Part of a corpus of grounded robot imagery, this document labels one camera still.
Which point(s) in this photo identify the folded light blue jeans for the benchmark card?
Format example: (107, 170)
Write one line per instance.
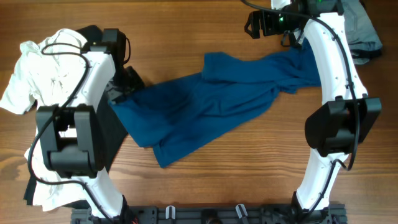
(360, 32)

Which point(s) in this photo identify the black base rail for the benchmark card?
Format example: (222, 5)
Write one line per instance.
(267, 214)

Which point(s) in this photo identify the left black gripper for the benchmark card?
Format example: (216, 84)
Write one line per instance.
(137, 84)

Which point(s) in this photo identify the folded black garment under jeans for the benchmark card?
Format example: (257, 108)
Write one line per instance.
(366, 54)

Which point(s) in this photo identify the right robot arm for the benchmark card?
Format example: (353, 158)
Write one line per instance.
(347, 114)

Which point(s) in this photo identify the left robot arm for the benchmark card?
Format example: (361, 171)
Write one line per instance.
(71, 139)

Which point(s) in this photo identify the black garment under shirts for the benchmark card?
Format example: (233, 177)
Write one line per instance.
(113, 130)

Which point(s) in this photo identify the blue polo shirt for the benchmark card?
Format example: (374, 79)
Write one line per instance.
(179, 116)

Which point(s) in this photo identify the white shirt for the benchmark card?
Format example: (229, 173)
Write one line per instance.
(46, 74)

